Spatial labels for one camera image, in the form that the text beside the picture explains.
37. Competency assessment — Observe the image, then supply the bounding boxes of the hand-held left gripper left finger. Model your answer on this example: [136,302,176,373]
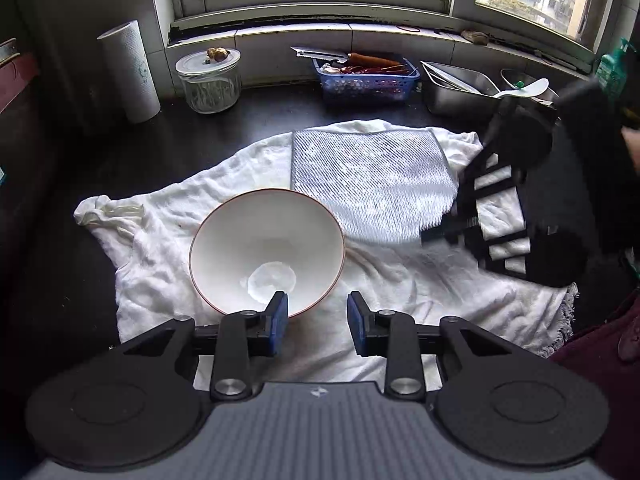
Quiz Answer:
[122,291,290,402]

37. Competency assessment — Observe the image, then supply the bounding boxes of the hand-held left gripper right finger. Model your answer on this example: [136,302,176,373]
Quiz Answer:
[347,291,521,402]

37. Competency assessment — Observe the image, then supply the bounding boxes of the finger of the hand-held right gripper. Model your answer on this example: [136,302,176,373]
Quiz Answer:
[452,110,526,223]
[421,212,533,277]

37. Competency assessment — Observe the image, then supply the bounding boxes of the white bowl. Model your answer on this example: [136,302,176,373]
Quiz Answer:
[188,188,347,320]

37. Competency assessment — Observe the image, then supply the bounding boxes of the silver mesh dishcloth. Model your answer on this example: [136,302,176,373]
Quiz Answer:
[290,129,460,246]

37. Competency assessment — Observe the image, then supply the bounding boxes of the steel bowl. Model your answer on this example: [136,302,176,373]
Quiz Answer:
[500,69,560,104]

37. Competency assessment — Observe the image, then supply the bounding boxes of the steel container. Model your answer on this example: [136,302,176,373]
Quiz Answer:
[421,61,507,115]

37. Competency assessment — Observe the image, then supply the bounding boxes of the white rice paddle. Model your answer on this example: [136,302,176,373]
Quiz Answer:
[492,78,550,100]

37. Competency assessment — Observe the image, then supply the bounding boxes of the green soap bottle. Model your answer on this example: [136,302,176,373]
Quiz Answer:
[595,37,638,104]

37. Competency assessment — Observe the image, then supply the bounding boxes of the white cloth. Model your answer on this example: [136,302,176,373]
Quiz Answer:
[74,119,579,392]

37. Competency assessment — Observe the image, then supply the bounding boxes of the blue plastic basket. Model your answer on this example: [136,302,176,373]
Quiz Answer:
[313,55,421,107]

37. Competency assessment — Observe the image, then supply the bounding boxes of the dried red chillies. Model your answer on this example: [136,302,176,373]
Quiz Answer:
[340,62,416,77]

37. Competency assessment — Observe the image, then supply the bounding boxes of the carrot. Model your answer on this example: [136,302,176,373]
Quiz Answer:
[347,52,404,69]

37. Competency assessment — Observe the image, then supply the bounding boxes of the dark red garment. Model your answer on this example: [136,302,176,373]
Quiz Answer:
[547,290,640,480]

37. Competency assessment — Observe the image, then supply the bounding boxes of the glass jar with lid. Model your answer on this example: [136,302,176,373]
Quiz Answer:
[175,47,243,115]

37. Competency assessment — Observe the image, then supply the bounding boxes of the paper towel roll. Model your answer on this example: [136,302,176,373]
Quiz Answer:
[97,20,162,125]

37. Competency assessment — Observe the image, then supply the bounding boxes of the window frame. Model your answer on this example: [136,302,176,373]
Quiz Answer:
[167,0,621,53]

